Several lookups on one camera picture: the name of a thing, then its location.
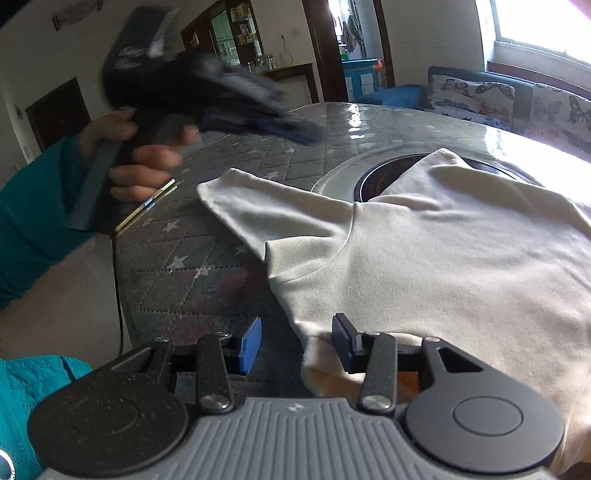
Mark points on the hanging clothes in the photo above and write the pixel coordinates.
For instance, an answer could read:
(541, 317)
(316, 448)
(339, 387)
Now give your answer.
(352, 32)

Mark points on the wall lamp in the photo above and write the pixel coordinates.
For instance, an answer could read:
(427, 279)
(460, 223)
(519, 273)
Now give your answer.
(76, 18)

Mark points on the wooden sideboard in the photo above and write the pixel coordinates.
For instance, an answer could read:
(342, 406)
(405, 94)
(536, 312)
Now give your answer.
(295, 74)

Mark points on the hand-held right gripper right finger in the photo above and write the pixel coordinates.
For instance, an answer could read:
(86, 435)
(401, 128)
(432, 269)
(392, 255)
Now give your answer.
(344, 344)

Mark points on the blue sofa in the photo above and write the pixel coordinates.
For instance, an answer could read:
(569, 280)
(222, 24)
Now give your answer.
(397, 97)

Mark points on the cream long-sleeved top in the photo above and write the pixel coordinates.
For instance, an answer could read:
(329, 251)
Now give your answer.
(438, 258)

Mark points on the dark wooden door frame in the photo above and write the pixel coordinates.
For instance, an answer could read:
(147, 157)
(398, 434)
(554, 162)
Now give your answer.
(318, 46)

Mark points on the window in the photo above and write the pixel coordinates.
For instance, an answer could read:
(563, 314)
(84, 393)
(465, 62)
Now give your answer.
(531, 23)

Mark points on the black round induction cooker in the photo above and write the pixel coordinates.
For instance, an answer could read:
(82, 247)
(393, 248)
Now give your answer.
(383, 184)

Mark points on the butterfly print cushion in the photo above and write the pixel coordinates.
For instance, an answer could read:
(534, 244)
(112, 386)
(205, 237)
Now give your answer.
(563, 120)
(471, 99)

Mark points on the person's teal clothing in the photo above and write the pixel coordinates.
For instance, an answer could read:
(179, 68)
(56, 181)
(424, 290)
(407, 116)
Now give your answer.
(32, 401)

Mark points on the dark wooden door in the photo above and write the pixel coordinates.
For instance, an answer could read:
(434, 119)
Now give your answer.
(55, 115)

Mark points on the blue and white cabinet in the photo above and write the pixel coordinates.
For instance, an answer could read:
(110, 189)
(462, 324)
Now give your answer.
(364, 78)

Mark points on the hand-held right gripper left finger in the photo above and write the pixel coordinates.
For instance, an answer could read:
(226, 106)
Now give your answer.
(249, 346)

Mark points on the person's left hand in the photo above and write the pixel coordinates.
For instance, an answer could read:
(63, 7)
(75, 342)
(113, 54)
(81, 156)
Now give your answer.
(147, 180)

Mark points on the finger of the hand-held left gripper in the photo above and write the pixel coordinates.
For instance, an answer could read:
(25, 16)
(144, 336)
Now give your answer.
(254, 92)
(286, 127)

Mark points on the wooden display cabinet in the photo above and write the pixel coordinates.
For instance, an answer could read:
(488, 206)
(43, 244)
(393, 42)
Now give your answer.
(196, 37)

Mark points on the person's left forearm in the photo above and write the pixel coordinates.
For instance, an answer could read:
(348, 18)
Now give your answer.
(37, 217)

